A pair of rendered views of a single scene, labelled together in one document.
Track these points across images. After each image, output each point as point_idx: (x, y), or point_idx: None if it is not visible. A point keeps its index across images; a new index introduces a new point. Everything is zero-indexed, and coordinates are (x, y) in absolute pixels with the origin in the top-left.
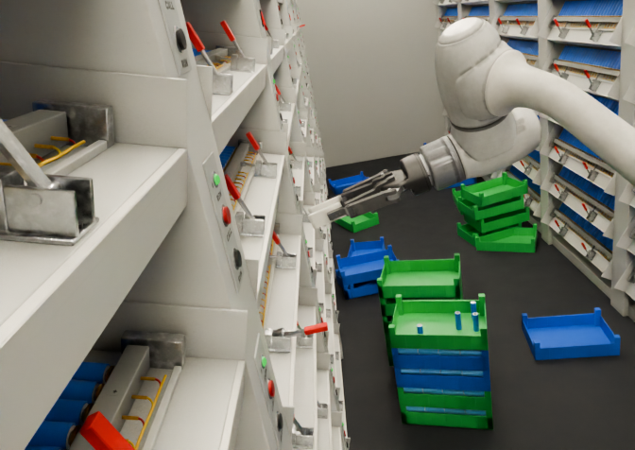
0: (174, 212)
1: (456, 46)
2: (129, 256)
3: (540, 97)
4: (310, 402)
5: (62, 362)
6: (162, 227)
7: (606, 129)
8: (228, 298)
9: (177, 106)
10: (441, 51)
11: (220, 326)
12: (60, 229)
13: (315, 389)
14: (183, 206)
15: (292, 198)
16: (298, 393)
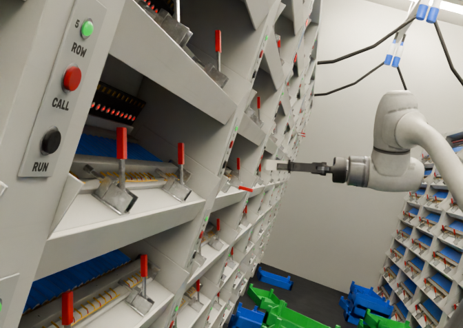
0: (257, 20)
1: (392, 96)
2: None
3: (424, 136)
4: (207, 259)
5: None
6: (255, 14)
7: (450, 162)
8: (247, 74)
9: None
10: (384, 97)
11: (238, 85)
12: None
13: (212, 259)
14: (256, 27)
15: (255, 163)
16: (201, 253)
